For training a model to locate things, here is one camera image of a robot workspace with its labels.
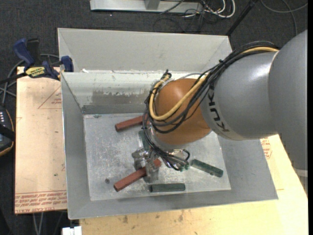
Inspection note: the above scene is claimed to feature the grey metal bin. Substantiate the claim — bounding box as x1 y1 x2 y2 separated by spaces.
57 27 279 220

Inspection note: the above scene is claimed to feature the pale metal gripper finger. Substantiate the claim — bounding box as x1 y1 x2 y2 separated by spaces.
133 156 147 172
146 165 160 183

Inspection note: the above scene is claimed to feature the red-brown block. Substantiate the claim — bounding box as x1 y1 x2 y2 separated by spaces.
114 115 145 133
113 159 162 192

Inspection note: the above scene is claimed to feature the dark green flat block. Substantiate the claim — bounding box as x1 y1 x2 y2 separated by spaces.
148 183 186 193
190 158 224 178
138 130 150 152

